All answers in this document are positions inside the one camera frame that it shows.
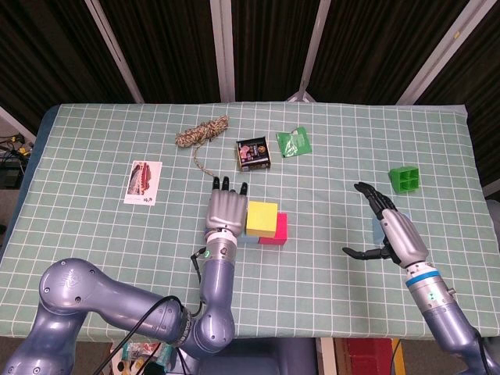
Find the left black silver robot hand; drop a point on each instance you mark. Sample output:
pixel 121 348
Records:
pixel 226 211

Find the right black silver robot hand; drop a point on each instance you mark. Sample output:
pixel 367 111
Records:
pixel 404 236

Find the light blue foam cube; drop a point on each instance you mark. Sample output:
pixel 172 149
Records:
pixel 248 239
pixel 377 230

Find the yellow foam cube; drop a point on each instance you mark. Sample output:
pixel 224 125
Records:
pixel 261 218

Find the pink foam cube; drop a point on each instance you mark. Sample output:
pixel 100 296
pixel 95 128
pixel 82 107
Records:
pixel 280 230

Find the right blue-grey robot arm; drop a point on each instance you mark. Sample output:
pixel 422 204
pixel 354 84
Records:
pixel 441 316

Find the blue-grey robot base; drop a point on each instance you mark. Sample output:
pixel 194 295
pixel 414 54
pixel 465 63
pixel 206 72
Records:
pixel 265 357

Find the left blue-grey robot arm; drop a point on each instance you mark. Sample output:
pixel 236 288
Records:
pixel 97 301

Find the green plastic grid tray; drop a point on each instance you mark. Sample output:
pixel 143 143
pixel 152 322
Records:
pixel 405 180

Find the small black box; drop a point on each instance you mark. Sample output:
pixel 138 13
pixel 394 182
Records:
pixel 253 153

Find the white postcard with red picture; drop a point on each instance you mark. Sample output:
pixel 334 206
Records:
pixel 142 183

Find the green foil packet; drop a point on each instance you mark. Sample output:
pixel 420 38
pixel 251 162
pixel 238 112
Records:
pixel 293 142

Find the green checkered tablecloth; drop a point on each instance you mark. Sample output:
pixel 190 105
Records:
pixel 312 304

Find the red box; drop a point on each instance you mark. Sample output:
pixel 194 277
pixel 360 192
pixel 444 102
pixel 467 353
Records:
pixel 369 357

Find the white table leg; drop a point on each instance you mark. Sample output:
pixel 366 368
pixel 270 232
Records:
pixel 328 357

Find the dark pleated curtain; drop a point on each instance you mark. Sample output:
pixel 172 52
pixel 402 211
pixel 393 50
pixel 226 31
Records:
pixel 176 47

